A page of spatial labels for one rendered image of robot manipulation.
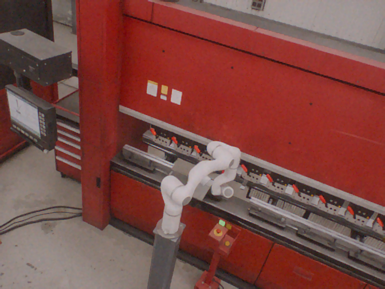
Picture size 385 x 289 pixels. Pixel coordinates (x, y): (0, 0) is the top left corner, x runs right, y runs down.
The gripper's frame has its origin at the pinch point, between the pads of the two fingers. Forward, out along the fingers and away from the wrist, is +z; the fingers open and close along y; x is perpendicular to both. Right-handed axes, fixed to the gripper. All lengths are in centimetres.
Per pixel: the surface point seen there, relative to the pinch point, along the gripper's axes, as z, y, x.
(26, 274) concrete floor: 30, -98, 158
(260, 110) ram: -48, 63, -12
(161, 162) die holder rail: 24, 11, 47
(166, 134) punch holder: 5, 37, 47
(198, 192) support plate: -10.7, -6.2, 18.5
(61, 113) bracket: 38, 46, 136
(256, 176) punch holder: -26.6, 12.2, -22.9
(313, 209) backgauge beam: -12, -16, -81
